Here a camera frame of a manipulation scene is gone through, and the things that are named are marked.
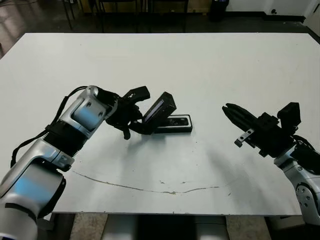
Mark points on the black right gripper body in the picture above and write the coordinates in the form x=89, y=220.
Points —
x=272, y=135

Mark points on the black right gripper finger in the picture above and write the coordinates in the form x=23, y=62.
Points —
x=240, y=119
x=243, y=112

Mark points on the black box base white insert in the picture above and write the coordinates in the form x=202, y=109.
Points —
x=175, y=130

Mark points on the black trash bin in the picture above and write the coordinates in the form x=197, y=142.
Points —
x=219, y=10

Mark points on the black metal chair legs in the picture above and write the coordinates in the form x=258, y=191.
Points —
x=68, y=15

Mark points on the black metal frame furniture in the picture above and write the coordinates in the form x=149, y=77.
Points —
x=142, y=15

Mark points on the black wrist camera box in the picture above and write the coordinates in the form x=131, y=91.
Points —
x=290, y=113
x=138, y=93

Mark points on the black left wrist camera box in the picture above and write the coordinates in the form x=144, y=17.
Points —
x=138, y=93

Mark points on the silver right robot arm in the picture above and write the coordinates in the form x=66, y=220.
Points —
x=305, y=180

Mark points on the slim black camera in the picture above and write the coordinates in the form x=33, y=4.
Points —
x=178, y=121

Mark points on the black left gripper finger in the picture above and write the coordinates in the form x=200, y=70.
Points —
x=139, y=113
x=140, y=128

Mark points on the black round wall fixture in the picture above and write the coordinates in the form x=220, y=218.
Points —
x=274, y=11

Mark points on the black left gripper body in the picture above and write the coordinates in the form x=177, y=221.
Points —
x=122, y=112

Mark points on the dark robot lower body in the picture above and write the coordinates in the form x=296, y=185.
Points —
x=165, y=228

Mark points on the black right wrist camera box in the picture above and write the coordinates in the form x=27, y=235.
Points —
x=290, y=113

